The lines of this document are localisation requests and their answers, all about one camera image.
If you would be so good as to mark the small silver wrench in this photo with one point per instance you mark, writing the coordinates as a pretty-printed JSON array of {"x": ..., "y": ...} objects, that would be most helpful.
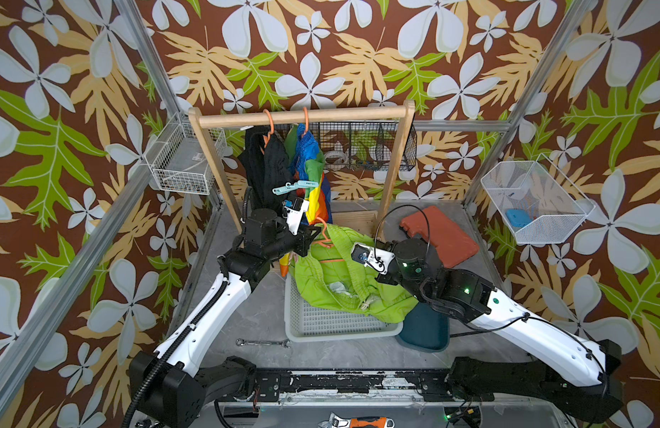
[{"x": 282, "y": 343}]

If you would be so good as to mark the blue object in basket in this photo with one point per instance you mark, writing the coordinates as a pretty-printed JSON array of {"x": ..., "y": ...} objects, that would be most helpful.
[{"x": 518, "y": 218}]

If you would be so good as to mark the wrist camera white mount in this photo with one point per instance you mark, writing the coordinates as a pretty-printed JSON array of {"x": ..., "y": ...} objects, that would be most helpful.
[
  {"x": 372, "y": 255},
  {"x": 295, "y": 210}
]

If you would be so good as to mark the aluminium frame post left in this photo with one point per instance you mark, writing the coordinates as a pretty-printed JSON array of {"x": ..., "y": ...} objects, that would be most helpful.
[{"x": 79, "y": 110}]

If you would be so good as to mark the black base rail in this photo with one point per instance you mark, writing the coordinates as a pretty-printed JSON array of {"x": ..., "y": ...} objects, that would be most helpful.
[{"x": 362, "y": 385}]

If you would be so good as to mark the lime green shorts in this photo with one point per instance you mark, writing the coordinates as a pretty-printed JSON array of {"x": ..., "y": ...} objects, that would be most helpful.
[{"x": 348, "y": 286}]

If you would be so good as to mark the orange hanger of green shorts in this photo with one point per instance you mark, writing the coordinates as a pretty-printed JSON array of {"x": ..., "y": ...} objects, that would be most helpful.
[{"x": 324, "y": 249}]

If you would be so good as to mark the white plastic laundry basket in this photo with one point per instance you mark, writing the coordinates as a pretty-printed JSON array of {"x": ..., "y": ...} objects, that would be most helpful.
[{"x": 305, "y": 323}]

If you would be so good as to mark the aluminium frame post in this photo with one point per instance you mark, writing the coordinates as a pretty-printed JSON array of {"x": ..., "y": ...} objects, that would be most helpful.
[
  {"x": 568, "y": 26},
  {"x": 79, "y": 110}
]

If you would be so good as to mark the mint clothespin left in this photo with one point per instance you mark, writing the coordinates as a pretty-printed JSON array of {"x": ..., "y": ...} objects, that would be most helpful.
[{"x": 285, "y": 189}]

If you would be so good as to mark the mint clothespin right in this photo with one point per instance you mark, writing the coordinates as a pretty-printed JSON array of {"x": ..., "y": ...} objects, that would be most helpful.
[{"x": 305, "y": 184}]

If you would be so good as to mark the dark teal tray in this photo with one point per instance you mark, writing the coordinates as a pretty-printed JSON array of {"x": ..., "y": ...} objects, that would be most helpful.
[{"x": 425, "y": 330}]

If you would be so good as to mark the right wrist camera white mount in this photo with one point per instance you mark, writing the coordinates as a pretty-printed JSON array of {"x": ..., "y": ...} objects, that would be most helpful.
[{"x": 372, "y": 255}]

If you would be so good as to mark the orange hanger of rainbow shorts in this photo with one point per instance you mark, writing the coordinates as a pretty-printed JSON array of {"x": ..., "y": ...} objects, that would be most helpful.
[{"x": 306, "y": 121}]

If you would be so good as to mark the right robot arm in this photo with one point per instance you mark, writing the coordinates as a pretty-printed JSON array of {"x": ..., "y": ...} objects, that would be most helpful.
[{"x": 573, "y": 373}]

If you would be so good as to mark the black wire basket back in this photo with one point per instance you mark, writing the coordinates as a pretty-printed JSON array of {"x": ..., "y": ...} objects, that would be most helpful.
[{"x": 356, "y": 145}]

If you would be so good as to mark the orange handled adjustable wrench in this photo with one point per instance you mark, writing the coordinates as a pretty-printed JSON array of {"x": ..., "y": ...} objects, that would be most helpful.
[{"x": 334, "y": 421}]

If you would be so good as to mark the white wire basket left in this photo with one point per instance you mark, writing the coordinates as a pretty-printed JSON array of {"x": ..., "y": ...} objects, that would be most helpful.
[{"x": 176, "y": 160}]

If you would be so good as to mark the black shorts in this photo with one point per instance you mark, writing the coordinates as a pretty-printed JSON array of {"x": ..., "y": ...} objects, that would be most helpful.
[{"x": 266, "y": 166}]

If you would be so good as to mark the aluminium frame post right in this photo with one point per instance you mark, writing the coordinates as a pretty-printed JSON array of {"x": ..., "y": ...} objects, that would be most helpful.
[{"x": 568, "y": 26}]

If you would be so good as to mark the rainbow striped shorts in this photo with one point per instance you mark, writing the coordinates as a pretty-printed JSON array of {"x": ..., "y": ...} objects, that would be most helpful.
[{"x": 307, "y": 163}]

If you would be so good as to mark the white mesh basket right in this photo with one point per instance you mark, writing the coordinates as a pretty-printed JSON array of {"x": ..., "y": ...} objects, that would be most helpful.
[{"x": 555, "y": 202}]

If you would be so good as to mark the wooden clothes rack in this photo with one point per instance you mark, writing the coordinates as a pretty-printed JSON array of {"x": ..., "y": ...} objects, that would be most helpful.
[{"x": 280, "y": 123}]

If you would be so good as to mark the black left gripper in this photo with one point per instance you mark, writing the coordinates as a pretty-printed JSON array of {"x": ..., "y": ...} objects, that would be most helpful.
[{"x": 302, "y": 238}]

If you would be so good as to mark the mint clothespin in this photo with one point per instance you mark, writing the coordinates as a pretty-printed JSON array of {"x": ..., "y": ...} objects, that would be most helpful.
[
  {"x": 305, "y": 184},
  {"x": 285, "y": 189}
]

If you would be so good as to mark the red plastic tool case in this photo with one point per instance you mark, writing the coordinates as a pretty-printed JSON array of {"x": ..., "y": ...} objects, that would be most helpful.
[{"x": 452, "y": 244}]

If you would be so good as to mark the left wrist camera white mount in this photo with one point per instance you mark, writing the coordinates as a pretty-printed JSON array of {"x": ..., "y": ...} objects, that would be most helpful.
[{"x": 295, "y": 210}]

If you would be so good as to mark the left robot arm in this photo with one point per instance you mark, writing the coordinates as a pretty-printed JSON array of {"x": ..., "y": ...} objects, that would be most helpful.
[{"x": 170, "y": 384}]

